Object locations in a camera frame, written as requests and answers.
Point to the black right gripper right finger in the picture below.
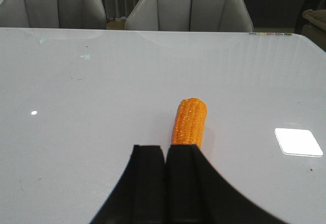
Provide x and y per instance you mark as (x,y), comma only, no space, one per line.
(197,193)

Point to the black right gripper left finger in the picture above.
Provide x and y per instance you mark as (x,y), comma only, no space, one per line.
(139,195)

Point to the orange corn cob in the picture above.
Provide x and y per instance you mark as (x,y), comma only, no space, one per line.
(189,123)

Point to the grey right chair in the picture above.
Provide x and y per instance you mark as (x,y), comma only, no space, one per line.
(190,16)

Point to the grey chair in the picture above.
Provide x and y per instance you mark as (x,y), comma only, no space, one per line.
(190,16)
(57,14)

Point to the beige cushion seat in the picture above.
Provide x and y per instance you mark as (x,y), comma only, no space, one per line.
(315,28)

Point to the dark cabinet counter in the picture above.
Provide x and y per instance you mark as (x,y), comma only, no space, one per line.
(273,13)

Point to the grey left chair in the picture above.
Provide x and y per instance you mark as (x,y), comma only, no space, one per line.
(57,14)

